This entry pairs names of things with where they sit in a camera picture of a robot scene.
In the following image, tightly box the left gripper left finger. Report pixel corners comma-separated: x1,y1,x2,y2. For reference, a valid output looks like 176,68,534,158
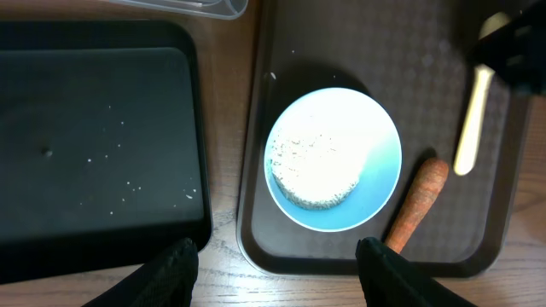
84,238,199,307

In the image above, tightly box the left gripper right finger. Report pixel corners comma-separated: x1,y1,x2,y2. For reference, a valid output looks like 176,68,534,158
356,237,473,307

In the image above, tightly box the black plastic bin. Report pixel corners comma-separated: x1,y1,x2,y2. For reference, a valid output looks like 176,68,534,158
1,20,212,284

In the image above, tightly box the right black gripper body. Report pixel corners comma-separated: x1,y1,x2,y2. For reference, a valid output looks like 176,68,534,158
470,0,545,96

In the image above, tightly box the dark brown serving tray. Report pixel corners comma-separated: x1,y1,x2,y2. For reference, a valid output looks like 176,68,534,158
237,1,529,278

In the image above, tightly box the light blue rice bowl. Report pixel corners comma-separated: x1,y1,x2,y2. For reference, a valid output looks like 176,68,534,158
263,87,402,233

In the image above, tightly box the yellow plastic spoon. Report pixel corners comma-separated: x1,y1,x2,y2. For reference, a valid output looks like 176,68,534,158
452,11,511,177

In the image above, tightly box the orange carrot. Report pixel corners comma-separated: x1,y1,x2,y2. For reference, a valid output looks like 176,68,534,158
385,158,450,253

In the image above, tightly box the clear plastic bin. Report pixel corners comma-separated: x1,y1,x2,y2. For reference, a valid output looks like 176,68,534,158
109,0,248,20

